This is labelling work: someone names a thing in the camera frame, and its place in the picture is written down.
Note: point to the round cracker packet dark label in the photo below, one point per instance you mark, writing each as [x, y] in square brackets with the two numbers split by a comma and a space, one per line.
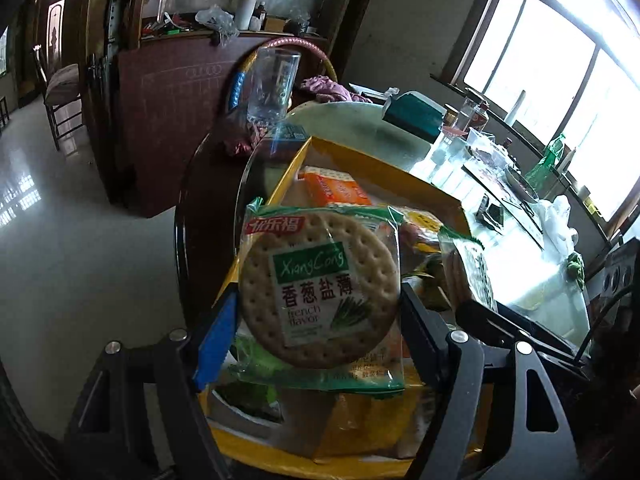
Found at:
[467, 270]

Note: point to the glass jar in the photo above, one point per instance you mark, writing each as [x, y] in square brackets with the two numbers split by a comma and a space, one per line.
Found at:
[464, 115]

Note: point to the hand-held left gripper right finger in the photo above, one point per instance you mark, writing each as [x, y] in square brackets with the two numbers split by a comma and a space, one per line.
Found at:
[417, 320]

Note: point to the yellow cracker packet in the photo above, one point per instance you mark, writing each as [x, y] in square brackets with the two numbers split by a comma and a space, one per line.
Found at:
[422, 224]

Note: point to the printed paper sheet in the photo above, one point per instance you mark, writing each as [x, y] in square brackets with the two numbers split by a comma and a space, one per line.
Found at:
[492, 185]

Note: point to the clear glass cup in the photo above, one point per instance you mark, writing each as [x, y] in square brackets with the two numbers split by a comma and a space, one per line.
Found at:
[272, 85]

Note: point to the clear bottle with red label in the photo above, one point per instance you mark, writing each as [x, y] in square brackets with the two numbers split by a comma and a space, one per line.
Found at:
[481, 117]

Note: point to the green cloth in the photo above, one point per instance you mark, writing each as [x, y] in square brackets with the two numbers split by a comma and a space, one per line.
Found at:
[576, 266]

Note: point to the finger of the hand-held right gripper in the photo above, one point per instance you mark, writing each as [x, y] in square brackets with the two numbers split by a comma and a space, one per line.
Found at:
[500, 317]
[560, 364]

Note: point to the dark bowl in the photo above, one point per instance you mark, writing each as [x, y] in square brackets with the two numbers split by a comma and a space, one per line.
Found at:
[520, 182]

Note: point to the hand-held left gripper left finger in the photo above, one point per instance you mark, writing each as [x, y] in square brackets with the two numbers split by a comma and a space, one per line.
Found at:
[215, 345]

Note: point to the green plastic bottle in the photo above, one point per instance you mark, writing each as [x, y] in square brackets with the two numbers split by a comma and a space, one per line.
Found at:
[550, 160]

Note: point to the clear plastic container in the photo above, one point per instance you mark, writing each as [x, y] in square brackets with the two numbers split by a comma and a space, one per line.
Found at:
[481, 141]

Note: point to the yellow foil packet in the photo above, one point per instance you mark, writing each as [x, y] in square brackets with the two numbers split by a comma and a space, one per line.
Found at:
[360, 425]

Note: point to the white tumbler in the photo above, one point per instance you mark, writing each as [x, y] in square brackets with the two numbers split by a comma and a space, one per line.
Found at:
[245, 7]

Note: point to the wooden chair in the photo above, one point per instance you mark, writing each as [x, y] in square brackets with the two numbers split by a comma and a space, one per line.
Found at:
[57, 90]

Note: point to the yellow cardboard box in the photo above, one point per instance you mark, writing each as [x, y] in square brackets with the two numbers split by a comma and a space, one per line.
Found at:
[380, 169]

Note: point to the white cup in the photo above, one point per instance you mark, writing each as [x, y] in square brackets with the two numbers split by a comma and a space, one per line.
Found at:
[582, 191]

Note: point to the pink cloth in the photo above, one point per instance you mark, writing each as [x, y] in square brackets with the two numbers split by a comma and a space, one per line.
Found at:
[332, 91]

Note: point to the white plastic bag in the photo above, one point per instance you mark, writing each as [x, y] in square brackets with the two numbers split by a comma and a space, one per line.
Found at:
[557, 222]

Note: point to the window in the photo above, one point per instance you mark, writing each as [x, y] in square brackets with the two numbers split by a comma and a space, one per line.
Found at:
[550, 85]

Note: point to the pink hoop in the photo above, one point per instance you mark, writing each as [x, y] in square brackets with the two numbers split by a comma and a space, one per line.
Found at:
[310, 45]

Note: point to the round cracker packet green label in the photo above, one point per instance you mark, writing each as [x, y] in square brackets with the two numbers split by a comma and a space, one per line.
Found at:
[320, 285]

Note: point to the clear plastic bag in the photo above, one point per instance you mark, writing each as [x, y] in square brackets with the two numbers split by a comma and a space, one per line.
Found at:
[217, 21]

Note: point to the teal box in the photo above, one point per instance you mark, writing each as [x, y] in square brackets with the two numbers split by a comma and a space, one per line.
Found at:
[415, 115]

